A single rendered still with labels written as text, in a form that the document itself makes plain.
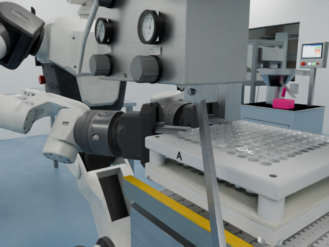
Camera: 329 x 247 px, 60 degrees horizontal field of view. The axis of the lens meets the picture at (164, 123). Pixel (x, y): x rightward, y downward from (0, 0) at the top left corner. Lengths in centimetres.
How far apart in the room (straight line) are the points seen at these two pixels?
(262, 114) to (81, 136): 257
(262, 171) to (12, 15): 74
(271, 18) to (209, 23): 603
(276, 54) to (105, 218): 366
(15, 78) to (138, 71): 494
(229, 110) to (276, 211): 41
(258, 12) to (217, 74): 624
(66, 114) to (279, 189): 43
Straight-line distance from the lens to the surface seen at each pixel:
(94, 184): 89
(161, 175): 45
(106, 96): 91
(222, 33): 34
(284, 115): 287
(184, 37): 31
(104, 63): 44
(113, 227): 88
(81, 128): 55
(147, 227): 49
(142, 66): 32
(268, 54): 408
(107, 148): 53
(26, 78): 527
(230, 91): 70
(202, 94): 34
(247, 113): 311
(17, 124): 61
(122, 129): 52
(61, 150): 58
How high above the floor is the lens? 114
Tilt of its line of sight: 11 degrees down
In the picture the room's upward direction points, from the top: straight up
